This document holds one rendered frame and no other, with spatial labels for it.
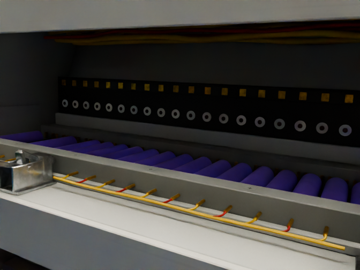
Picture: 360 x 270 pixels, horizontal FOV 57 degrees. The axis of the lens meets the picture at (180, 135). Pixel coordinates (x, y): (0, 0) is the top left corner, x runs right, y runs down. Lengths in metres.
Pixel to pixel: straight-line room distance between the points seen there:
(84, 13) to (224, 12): 0.13
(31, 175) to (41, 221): 0.05
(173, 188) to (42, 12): 0.20
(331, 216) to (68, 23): 0.26
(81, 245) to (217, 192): 0.10
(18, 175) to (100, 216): 0.09
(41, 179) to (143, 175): 0.10
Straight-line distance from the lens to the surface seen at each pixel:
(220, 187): 0.24
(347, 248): 0.23
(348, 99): 0.35
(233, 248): 0.21
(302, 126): 0.36
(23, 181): 0.30
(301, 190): 0.26
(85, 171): 0.31
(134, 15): 0.28
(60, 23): 0.33
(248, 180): 0.27
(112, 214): 0.25
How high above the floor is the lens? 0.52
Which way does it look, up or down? 9 degrees up
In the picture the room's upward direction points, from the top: 12 degrees clockwise
